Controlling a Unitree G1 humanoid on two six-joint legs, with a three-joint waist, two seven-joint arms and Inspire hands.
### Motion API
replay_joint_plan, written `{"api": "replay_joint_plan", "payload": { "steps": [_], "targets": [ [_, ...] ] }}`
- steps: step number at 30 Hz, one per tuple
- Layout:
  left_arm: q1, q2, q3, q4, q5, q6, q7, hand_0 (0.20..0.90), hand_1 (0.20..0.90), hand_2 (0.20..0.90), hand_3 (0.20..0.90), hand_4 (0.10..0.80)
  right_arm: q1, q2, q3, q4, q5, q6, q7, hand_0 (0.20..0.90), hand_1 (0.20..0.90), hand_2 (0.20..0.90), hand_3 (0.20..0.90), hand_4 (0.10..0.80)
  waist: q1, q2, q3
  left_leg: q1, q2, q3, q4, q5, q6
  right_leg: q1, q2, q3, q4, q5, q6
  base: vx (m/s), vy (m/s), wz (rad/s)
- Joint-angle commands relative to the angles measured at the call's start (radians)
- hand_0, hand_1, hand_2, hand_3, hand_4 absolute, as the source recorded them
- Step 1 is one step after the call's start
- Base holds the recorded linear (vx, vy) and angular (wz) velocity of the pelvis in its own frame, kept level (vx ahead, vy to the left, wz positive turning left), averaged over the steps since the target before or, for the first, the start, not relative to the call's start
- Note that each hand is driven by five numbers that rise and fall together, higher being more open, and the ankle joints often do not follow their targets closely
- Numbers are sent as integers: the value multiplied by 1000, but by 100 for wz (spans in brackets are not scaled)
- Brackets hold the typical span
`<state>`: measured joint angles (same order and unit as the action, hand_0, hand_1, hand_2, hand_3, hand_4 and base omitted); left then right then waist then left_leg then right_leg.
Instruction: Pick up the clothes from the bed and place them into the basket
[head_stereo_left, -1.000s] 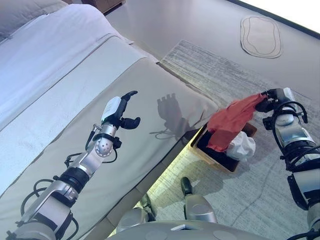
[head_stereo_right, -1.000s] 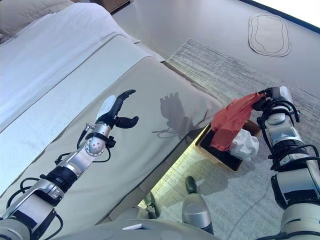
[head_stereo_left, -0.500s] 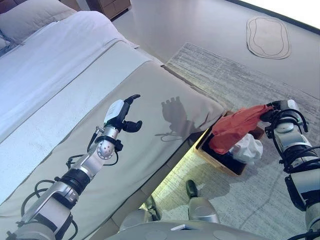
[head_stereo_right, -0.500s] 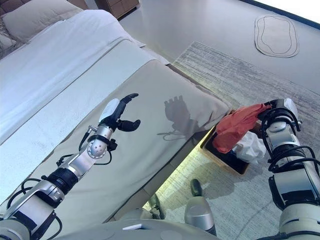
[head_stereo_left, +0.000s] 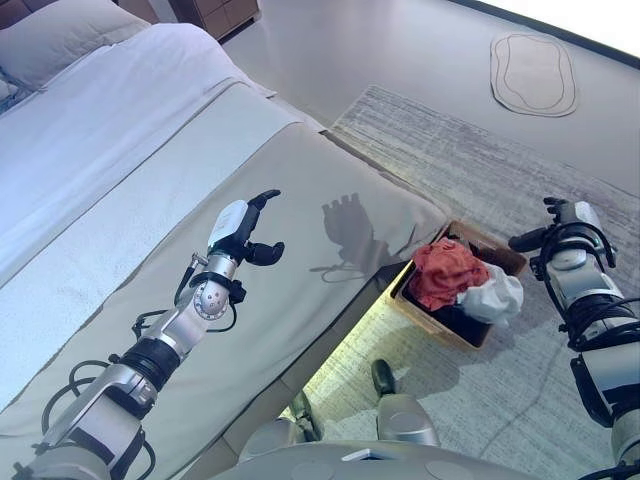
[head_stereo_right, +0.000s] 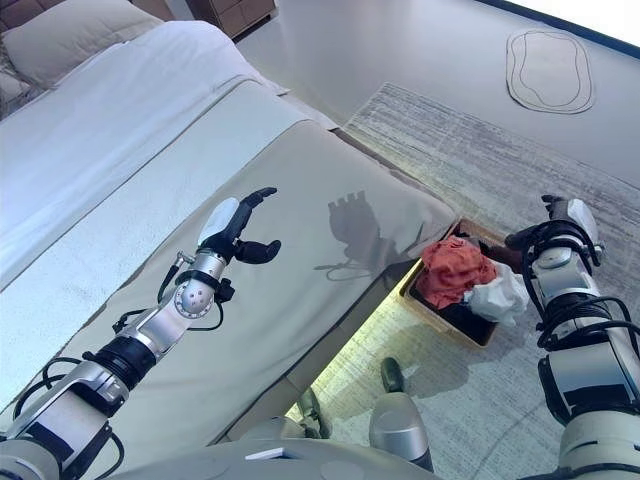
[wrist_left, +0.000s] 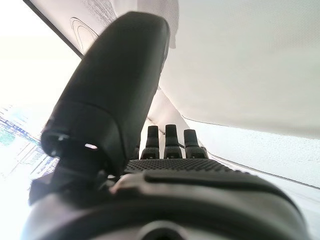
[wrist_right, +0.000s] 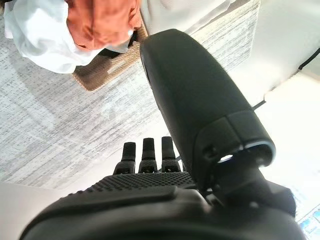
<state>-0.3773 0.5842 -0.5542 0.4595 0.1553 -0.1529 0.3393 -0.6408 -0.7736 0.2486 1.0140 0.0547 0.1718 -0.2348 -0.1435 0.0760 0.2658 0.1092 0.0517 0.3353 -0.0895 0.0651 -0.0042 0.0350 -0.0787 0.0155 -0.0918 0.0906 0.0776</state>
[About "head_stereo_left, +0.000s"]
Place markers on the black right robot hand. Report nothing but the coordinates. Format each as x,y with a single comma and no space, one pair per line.
582,214

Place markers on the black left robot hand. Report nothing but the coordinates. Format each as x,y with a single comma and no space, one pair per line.
232,222

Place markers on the white garment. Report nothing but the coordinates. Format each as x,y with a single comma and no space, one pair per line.
492,300

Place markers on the orange-red garment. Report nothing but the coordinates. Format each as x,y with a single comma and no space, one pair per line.
445,275

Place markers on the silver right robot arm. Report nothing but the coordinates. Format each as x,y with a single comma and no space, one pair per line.
595,295

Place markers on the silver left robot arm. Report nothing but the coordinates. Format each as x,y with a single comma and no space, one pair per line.
170,335

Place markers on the pale grey bed sheet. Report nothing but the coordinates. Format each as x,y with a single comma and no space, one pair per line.
165,190

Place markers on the bed with beige cover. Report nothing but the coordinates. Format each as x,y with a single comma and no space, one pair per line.
310,190

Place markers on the brown wicker basket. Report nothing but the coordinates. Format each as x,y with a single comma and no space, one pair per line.
435,327

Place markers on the small pale outlined mat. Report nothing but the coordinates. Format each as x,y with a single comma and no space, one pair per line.
532,75

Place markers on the white duvet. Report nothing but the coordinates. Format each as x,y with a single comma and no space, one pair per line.
100,130

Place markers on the brown wooden nightstand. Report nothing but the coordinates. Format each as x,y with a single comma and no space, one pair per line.
220,15

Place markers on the silver left robot leg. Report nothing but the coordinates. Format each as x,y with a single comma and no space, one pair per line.
280,435

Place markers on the silver robot leg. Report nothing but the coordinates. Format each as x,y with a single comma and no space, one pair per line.
405,415
280,435

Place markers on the plain grey pillow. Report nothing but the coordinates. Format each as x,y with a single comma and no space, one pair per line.
65,40

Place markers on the silver right robot leg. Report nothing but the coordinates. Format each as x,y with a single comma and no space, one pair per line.
405,415

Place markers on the grey patterned cushion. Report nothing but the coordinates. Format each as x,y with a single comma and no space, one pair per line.
7,90

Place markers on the grey robot torso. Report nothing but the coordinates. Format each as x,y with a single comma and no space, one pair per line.
350,465

